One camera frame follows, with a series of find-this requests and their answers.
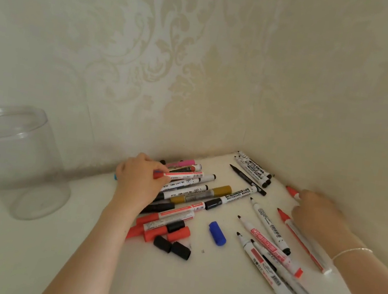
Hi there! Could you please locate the person's left hand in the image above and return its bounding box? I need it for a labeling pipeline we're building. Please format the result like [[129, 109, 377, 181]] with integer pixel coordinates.
[[109, 149, 175, 218]]

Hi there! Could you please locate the person's right hand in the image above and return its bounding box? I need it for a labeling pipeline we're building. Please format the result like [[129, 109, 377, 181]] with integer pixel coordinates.
[[287, 188, 358, 250]]

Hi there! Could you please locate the red-capped white marker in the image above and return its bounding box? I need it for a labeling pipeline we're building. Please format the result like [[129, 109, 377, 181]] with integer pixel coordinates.
[[152, 165, 205, 187]]

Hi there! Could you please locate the person's left forearm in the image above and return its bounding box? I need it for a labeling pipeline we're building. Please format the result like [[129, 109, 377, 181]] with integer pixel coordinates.
[[39, 188, 148, 294]]

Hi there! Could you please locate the pile of assorted markers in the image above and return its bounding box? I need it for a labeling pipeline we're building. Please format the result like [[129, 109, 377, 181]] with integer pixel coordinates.
[[125, 151, 261, 258]]

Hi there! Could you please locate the long red-tipped white marker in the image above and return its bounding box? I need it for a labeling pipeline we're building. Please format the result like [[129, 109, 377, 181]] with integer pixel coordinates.
[[269, 208, 340, 276]]

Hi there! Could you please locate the uncapped white marker black end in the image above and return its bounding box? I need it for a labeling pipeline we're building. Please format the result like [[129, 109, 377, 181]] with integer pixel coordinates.
[[243, 197, 298, 257]]

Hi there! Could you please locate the red marker cap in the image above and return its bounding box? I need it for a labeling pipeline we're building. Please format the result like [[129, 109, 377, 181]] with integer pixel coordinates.
[[166, 224, 192, 246]]

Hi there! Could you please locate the uncapped white marker red label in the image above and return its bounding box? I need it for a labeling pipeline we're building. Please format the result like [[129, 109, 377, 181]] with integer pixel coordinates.
[[230, 215, 311, 279]]

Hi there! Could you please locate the black marker cap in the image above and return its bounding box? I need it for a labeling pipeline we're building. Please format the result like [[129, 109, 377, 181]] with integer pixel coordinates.
[[170, 242, 192, 261], [152, 235, 174, 254]]

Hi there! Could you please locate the thin black pen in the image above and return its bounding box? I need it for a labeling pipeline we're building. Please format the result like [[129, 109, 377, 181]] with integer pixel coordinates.
[[225, 164, 270, 196]]

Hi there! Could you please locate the white marker with black cap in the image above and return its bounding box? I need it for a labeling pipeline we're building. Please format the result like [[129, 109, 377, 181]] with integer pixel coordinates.
[[231, 157, 272, 189], [235, 151, 275, 180], [232, 154, 275, 186]]

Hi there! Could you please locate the blue marker cap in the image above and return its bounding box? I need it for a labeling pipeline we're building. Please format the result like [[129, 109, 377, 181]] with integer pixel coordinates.
[[206, 220, 229, 247]]

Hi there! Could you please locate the uncapped white marker blue end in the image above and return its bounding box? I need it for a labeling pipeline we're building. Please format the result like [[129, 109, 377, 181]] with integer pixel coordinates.
[[228, 232, 308, 294]]

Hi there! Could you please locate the uncapped grey marker black end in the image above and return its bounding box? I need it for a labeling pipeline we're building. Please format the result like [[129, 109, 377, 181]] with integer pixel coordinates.
[[243, 239, 346, 294]]

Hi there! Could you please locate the clear plastic cylinder container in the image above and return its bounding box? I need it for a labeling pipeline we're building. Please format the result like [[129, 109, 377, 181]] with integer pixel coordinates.
[[0, 102, 83, 227]]

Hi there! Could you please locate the thin silver bracelet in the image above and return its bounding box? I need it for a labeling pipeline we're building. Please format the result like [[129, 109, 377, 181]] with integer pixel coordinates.
[[331, 243, 374, 267]]

